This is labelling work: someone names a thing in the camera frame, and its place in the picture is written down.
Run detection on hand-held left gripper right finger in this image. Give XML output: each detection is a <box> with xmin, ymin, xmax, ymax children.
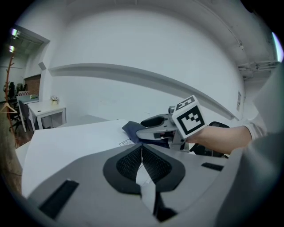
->
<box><xmin>142</xmin><ymin>144</ymin><xmax>232</xmax><ymax>222</ymax></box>

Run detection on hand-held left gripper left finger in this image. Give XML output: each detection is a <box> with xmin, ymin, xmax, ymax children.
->
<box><xmin>28</xmin><ymin>144</ymin><xmax>154</xmax><ymax>227</ymax></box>

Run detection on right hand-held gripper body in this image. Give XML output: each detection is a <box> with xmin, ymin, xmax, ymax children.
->
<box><xmin>166</xmin><ymin>95</ymin><xmax>205</xmax><ymax>152</ymax></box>

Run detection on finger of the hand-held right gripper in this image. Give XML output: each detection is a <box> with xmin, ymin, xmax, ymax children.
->
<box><xmin>141</xmin><ymin>114</ymin><xmax>171</xmax><ymax>128</ymax></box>
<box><xmin>135</xmin><ymin>127</ymin><xmax>176</xmax><ymax>144</ymax></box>

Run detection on dark blue cloth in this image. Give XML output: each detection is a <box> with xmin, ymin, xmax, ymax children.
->
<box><xmin>121</xmin><ymin>121</ymin><xmax>170</xmax><ymax>149</ymax></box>

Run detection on person's right forearm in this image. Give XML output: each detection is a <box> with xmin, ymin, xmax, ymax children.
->
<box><xmin>185</xmin><ymin>125</ymin><xmax>253</xmax><ymax>155</ymax></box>

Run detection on black office chair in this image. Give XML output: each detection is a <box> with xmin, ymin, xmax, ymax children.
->
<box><xmin>189</xmin><ymin>121</ymin><xmax>230</xmax><ymax>158</ymax></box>

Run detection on person's cream clothing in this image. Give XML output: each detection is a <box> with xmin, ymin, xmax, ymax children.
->
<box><xmin>218</xmin><ymin>66</ymin><xmax>284</xmax><ymax>227</ymax></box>

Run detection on small white desk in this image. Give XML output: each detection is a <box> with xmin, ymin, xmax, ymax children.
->
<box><xmin>28</xmin><ymin>99</ymin><xmax>67</xmax><ymax>133</ymax></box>

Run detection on dark chair with draped cloth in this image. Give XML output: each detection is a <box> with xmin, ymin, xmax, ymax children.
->
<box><xmin>17</xmin><ymin>100</ymin><xmax>34</xmax><ymax>133</ymax></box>

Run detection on grey ceiling pipes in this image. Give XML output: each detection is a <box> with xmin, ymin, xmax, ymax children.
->
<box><xmin>238</xmin><ymin>61</ymin><xmax>280</xmax><ymax>78</ymax></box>

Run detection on wooden clothes hanger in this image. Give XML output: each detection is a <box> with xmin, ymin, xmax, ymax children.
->
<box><xmin>0</xmin><ymin>102</ymin><xmax>18</xmax><ymax>114</ymax></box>

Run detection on red wooden coat rack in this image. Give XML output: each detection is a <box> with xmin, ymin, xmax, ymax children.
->
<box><xmin>2</xmin><ymin>54</ymin><xmax>21</xmax><ymax>147</ymax></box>

